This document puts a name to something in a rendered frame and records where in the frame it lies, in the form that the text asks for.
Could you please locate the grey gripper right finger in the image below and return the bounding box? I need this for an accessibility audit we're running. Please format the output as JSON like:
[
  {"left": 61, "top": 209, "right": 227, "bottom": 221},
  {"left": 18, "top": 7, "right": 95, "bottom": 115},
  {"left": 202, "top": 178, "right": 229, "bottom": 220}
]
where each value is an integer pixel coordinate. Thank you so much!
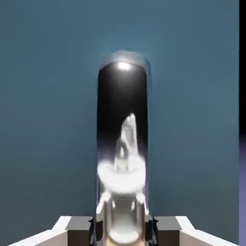
[{"left": 148, "top": 215, "right": 239, "bottom": 246}]

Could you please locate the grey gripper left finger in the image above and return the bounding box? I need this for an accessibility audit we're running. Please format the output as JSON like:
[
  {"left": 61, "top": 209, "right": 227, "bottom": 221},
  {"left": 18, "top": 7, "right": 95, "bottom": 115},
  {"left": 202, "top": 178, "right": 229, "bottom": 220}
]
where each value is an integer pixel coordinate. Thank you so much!
[{"left": 7, "top": 215, "right": 97, "bottom": 246}]

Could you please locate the curved shiny metal handle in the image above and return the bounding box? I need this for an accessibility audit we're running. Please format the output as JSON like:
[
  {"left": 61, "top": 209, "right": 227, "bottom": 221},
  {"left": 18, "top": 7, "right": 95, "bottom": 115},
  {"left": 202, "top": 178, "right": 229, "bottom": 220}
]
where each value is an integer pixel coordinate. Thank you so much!
[{"left": 95, "top": 50, "right": 152, "bottom": 246}]

